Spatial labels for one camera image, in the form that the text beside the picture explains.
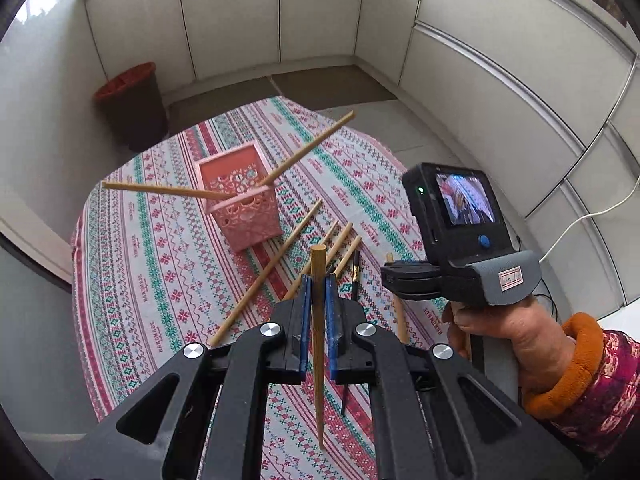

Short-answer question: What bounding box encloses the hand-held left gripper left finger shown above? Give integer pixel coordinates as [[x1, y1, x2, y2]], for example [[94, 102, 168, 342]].
[[52, 275, 314, 480]]

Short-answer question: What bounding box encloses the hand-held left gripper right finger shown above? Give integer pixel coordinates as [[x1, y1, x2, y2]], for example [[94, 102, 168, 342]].
[[325, 272, 587, 480]]

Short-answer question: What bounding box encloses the black chopstick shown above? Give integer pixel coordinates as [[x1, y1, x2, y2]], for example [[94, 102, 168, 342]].
[[341, 250, 362, 415]]

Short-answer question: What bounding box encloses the wooden chopstick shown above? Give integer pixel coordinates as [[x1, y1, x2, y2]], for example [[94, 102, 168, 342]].
[[101, 180, 238, 201], [281, 220, 341, 302], [325, 222, 354, 268], [207, 199, 324, 348], [334, 235, 362, 278], [257, 110, 356, 188], [309, 244, 329, 452]]

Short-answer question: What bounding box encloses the pink plastic basket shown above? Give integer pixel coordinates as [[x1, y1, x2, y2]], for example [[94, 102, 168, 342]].
[[195, 142, 283, 253]]

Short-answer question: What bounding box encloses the person's right forearm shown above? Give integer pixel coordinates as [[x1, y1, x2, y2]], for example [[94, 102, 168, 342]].
[[520, 312, 640, 461]]

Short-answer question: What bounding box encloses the person's right hand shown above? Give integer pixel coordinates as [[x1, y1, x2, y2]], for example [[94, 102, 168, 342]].
[[441, 294, 577, 395]]

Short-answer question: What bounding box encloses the patterned tablecloth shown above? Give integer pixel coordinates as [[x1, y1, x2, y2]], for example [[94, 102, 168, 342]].
[[70, 96, 473, 480]]

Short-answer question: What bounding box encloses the white base cabinet under stove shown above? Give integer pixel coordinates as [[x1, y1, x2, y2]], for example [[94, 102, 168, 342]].
[[397, 0, 640, 306]]

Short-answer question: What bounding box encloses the dark floor mat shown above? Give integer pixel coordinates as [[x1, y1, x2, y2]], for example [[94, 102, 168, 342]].
[[272, 64, 398, 111], [165, 77, 283, 136]]

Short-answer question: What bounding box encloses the brown trash bin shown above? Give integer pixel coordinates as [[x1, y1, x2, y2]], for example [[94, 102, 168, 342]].
[[92, 61, 170, 153]]

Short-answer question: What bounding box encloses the frosted glass door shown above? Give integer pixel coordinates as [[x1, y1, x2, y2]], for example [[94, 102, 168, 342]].
[[0, 215, 101, 441]]

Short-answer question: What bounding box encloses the white base cabinet under window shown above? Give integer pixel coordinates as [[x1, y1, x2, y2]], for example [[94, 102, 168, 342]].
[[80, 0, 431, 96]]

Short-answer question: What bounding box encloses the black cable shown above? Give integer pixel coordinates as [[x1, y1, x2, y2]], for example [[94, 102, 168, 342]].
[[540, 280, 559, 316]]

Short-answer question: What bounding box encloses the white cable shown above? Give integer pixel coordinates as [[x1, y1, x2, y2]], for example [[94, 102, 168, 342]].
[[540, 55, 640, 263]]

